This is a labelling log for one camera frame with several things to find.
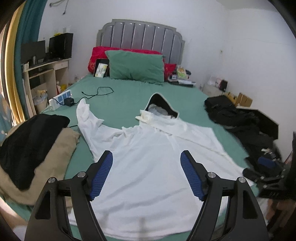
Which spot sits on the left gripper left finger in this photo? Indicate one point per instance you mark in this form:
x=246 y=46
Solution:
x=49 y=219

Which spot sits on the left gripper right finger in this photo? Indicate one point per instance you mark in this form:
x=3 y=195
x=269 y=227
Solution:
x=243 y=220

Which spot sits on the white hooded garment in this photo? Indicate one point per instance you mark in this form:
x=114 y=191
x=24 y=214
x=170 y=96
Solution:
x=146 y=195

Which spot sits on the black clothes pile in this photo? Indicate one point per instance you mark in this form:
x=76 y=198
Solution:
x=251 y=127

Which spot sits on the beige folded garment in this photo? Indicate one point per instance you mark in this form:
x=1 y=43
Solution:
x=54 y=165

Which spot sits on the black folded garment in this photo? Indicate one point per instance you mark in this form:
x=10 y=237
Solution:
x=26 y=148

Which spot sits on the cardboard box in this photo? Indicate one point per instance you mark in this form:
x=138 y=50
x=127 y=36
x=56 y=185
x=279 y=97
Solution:
x=240 y=100

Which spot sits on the white bedside table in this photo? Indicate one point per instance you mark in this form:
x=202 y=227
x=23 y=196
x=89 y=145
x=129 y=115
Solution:
x=215 y=86

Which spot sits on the white blue power strip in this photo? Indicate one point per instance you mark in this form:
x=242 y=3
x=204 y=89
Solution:
x=58 y=100

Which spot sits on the green bed sheet mattress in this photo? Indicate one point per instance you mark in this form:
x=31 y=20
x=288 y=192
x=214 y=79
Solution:
x=120 y=108

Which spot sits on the items stack beside pillow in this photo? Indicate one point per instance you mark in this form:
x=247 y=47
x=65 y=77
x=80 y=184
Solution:
x=181 y=77

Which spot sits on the light wooden desk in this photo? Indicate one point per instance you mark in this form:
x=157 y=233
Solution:
x=46 y=76

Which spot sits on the red pillow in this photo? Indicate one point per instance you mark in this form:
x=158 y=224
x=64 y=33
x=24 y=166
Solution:
x=99 y=53

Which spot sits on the black monitor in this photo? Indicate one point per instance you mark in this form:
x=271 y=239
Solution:
x=31 y=49

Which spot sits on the green pillow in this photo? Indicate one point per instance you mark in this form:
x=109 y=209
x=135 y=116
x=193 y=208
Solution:
x=136 y=66

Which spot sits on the black speaker box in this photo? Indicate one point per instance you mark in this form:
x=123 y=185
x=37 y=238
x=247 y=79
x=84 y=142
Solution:
x=60 y=46

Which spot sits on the grey padded headboard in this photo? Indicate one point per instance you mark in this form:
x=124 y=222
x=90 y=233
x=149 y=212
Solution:
x=132 y=34

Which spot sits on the teal curtain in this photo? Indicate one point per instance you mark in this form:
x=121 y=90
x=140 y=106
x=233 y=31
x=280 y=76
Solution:
x=26 y=34

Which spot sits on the yellow window frame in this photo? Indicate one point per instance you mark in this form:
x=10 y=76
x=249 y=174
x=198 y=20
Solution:
x=13 y=96

